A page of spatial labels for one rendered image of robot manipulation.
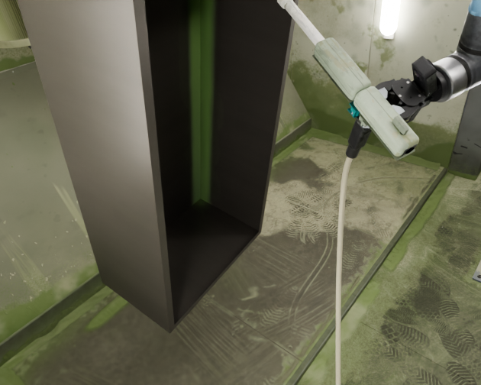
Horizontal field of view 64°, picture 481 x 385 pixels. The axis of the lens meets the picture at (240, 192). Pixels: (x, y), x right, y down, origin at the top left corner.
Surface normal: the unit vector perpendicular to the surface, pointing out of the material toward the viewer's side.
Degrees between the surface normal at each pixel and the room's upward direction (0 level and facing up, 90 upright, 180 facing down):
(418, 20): 90
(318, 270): 0
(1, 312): 57
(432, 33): 90
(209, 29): 90
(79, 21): 90
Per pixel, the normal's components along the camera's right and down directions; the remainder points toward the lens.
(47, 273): 0.58, -0.17
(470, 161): -0.64, 0.50
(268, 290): -0.10, -0.80
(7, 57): 0.76, 0.33
